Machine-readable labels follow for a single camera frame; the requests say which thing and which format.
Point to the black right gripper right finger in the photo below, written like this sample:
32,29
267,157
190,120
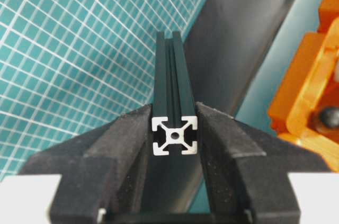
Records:
246,169

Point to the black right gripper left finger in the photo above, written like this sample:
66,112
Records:
104,168

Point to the black aluminium extrusion frame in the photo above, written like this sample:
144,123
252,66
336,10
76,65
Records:
174,120

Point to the dark round ball knob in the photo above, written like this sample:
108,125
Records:
329,117

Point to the orange bin lower right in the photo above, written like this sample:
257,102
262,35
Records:
309,85

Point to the green cutting mat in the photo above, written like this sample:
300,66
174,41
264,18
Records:
69,66

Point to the dark metal rail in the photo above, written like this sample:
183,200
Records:
224,48

